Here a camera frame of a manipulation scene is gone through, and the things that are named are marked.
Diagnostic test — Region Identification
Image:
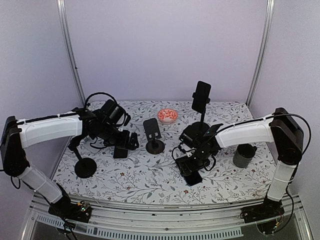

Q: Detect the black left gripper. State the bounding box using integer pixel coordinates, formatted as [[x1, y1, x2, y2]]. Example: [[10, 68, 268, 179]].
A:
[[98, 122, 139, 150]]

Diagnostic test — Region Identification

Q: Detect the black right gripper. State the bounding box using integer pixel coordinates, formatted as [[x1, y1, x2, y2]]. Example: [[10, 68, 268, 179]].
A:
[[179, 147, 212, 176]]

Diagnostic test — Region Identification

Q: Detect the black phone with white edge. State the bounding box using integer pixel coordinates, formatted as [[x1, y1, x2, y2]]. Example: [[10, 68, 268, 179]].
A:
[[113, 146, 129, 160]]

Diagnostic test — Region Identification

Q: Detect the small round base phone stand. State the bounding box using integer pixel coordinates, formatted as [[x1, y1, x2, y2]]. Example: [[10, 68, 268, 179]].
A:
[[143, 118, 165, 155]]

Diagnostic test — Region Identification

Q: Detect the tall black clamp phone stand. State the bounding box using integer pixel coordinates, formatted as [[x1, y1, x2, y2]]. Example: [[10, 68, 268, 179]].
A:
[[191, 92, 211, 130]]

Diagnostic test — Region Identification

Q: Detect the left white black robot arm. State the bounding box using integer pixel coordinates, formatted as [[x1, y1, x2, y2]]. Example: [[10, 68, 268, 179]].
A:
[[0, 99, 139, 223]]

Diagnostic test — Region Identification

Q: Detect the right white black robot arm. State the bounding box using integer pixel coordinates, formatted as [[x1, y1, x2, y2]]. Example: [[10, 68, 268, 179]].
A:
[[174, 107, 304, 223]]

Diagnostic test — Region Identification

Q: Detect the white flat phone stand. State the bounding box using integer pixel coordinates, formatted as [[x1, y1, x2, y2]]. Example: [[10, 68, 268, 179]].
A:
[[85, 142, 103, 154]]

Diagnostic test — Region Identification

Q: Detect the black gooseneck stand round base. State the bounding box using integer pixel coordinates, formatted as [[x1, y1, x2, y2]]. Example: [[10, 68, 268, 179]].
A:
[[68, 136, 97, 179]]

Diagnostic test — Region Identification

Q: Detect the floral patterned tablecloth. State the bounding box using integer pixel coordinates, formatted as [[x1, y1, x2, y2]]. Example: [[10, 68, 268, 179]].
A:
[[53, 101, 276, 205]]

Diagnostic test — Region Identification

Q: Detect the red white patterned bowl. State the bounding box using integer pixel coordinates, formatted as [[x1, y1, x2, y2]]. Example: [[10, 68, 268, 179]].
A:
[[157, 108, 178, 124]]

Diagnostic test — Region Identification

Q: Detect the dark grey mug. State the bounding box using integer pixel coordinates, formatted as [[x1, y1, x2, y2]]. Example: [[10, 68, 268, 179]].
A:
[[232, 143, 257, 169]]

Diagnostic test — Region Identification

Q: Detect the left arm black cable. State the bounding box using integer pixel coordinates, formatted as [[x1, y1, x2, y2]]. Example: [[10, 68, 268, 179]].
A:
[[83, 91, 131, 126]]

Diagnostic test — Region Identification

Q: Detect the aluminium front rail base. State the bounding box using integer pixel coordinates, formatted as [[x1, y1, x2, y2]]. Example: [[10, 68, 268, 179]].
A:
[[21, 194, 315, 240]]

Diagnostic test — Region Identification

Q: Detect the left aluminium frame post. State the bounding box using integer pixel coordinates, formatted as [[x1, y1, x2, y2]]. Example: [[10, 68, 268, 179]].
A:
[[56, 0, 86, 105]]

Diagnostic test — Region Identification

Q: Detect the aluminium frame post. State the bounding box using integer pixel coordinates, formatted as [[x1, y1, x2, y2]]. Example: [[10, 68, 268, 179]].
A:
[[245, 0, 275, 108], [56, 0, 86, 105]]

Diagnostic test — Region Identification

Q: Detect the right aluminium frame post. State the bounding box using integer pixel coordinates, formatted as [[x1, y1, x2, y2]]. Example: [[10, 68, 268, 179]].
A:
[[245, 0, 275, 108]]

